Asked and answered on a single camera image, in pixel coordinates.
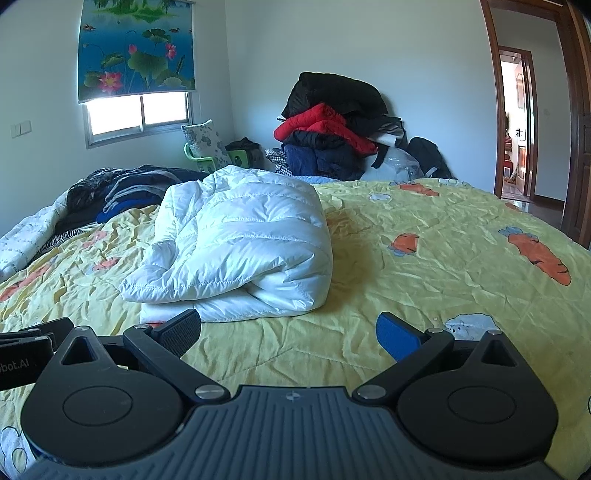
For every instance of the black bag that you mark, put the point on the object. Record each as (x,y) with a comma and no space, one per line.
(244,145)

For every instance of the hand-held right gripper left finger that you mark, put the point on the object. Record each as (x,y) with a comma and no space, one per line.
(182,330)

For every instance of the zebra striped cloth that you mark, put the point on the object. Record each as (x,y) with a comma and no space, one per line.
(60,240)

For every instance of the green plastic chair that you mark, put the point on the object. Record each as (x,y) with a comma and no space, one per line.
(238,159)

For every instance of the black jacket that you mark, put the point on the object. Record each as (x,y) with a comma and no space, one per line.
(337,92)

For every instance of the white wall switch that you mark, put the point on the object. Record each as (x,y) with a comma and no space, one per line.
(21,129)

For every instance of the clear plastic bag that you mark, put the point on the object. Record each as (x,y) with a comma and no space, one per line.
(397,164)

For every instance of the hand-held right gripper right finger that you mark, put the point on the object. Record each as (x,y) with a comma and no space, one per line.
(397,337)

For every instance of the dark striped clothes pile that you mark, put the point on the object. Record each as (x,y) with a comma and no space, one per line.
(134,189)

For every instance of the blue bed sheet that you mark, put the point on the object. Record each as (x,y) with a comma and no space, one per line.
(314,178)

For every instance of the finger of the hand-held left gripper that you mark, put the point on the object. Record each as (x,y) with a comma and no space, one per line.
(46,328)

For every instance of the checkered cloth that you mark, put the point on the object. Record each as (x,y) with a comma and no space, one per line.
(277,159)

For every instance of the lotus print roller blind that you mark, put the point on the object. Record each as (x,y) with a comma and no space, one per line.
(134,46)

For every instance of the black patterned garment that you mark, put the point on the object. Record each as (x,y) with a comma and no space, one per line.
(83,191)

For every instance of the window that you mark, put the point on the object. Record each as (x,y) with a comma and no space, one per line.
(115,113)

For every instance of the red down jacket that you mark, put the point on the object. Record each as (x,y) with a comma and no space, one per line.
(318,117)

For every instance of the white printed quilt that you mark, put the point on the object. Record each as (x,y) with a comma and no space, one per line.
(27,235)

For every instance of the yellow carrot print quilt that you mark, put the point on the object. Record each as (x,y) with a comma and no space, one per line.
(438,286)

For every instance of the white down jacket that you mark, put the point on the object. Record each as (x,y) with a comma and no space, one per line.
(240,230)

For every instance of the navy down jacket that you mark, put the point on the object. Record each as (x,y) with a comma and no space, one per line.
(318,157)

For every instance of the wide wooden door frame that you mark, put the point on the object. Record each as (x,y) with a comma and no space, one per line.
(489,46)

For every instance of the floral print pillow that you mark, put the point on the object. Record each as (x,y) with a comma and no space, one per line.
(203,138)

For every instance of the black backpack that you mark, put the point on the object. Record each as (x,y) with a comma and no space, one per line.
(427,154)

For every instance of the narrow wooden door frame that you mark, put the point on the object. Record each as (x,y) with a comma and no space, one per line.
(531,115)

